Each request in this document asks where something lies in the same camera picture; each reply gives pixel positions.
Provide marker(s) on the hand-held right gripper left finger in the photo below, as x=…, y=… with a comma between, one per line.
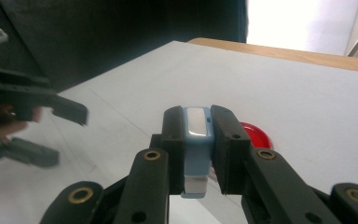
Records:
x=172, y=149

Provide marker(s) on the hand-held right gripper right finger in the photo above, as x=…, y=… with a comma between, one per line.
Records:
x=230, y=149

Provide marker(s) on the blue stamp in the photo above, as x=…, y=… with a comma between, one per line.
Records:
x=197, y=155

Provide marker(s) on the red round ink pad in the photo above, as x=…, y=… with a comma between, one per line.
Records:
x=258, y=137

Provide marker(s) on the white table board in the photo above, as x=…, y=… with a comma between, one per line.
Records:
x=292, y=102

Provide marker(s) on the black curtain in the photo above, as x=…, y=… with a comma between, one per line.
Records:
x=121, y=31

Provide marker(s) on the wooden table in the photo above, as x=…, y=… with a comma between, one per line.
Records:
x=292, y=54

